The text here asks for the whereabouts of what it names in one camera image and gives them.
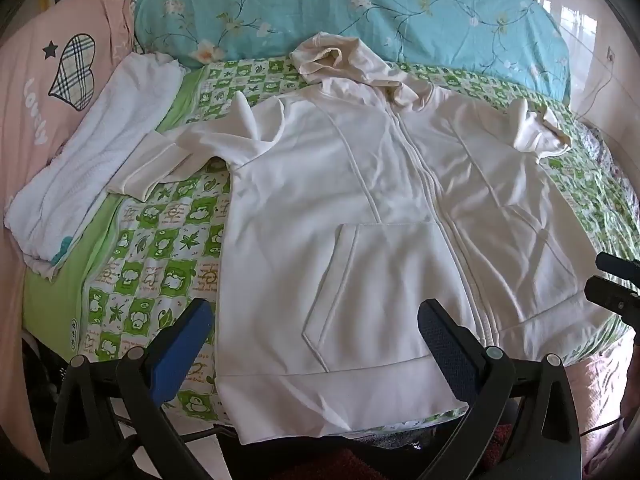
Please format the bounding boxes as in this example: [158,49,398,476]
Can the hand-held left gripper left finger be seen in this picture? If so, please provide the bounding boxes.
[49,298,216,480]

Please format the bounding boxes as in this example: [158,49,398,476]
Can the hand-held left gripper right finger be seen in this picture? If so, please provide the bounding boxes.
[416,298,584,480]

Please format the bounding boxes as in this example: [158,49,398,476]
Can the blue floral pillow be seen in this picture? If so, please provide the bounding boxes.
[134,0,572,106]

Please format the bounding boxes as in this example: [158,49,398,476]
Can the white folded towel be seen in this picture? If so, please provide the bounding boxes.
[5,52,186,281]

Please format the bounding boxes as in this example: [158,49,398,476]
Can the green patterned bed sheet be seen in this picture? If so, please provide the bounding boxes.
[22,57,640,431]

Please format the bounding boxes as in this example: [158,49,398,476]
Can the pink bed skirt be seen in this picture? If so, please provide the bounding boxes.
[565,330,640,480]

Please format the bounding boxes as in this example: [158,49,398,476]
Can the dark red floor mat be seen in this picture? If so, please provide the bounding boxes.
[280,425,516,480]

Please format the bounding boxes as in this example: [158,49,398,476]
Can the pink garment with plaid heart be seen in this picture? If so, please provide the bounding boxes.
[0,0,146,471]

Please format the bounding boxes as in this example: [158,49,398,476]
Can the thin wall cable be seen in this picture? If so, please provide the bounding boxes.
[575,60,615,117]

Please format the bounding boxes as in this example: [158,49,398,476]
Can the white zip hoodie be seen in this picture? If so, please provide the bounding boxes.
[107,31,613,446]

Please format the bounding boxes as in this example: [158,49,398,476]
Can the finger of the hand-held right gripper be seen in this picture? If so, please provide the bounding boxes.
[584,276,640,317]
[595,252,640,275]

